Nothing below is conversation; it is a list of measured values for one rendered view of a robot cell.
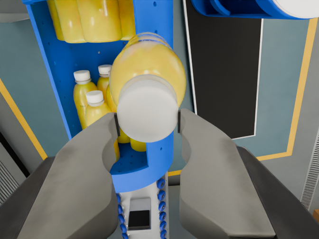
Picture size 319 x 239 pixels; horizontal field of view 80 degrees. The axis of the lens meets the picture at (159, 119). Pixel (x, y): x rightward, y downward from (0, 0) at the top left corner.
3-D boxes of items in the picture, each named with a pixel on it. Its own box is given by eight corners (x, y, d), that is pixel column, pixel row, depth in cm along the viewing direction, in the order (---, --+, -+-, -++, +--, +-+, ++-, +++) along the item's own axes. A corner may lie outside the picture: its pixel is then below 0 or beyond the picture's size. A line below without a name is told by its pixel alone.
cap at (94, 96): (98, 96, 50) (97, 89, 49) (107, 99, 47) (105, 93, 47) (84, 101, 47) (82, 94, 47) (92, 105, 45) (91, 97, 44)
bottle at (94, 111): (111, 147, 61) (99, 92, 52) (125, 157, 56) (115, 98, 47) (91, 159, 56) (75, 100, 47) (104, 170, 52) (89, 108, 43)
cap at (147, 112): (175, 126, 14) (178, 140, 13) (123, 129, 14) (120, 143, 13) (175, 76, 13) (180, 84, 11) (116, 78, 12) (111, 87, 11)
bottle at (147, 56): (170, 78, 31) (195, 144, 15) (127, 79, 31) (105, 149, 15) (170, 30, 28) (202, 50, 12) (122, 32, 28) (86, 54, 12)
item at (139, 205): (130, 202, 94) (127, 234, 80) (129, 197, 92) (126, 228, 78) (151, 201, 94) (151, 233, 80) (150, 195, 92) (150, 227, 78)
